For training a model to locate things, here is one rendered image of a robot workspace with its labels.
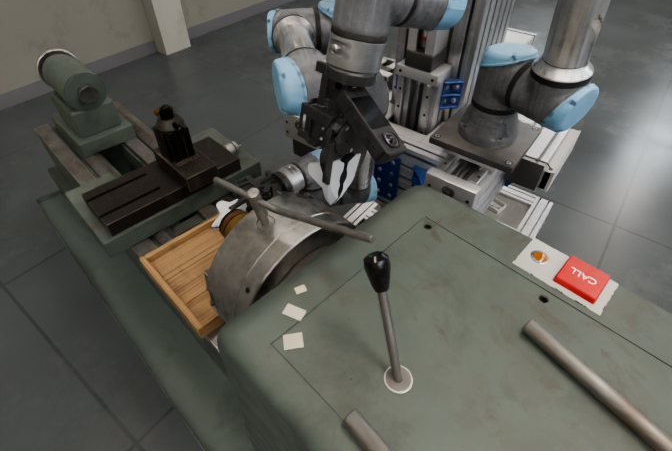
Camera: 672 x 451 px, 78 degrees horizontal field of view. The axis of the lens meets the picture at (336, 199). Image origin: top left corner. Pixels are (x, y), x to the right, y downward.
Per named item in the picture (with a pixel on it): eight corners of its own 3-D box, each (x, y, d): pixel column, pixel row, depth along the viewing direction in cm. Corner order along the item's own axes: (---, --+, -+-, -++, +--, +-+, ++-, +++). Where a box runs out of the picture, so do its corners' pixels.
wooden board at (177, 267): (313, 256, 117) (313, 247, 115) (201, 339, 98) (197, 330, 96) (250, 204, 133) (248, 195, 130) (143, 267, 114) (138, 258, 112)
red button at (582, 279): (605, 284, 64) (611, 275, 62) (590, 307, 61) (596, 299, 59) (567, 262, 67) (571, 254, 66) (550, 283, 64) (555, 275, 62)
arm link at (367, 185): (393, 38, 87) (369, 181, 127) (341, 41, 86) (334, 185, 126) (407, 73, 81) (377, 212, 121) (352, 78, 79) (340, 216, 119)
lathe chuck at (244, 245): (357, 268, 103) (343, 182, 79) (259, 364, 91) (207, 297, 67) (332, 249, 108) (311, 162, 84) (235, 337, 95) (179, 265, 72)
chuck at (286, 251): (368, 276, 101) (356, 191, 77) (269, 375, 89) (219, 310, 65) (357, 268, 103) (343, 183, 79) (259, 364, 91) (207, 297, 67)
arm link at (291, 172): (305, 194, 110) (303, 170, 104) (291, 202, 107) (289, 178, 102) (287, 181, 114) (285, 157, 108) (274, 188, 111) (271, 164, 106)
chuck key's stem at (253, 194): (261, 233, 78) (243, 193, 69) (268, 225, 79) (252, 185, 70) (270, 238, 77) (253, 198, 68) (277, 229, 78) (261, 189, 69)
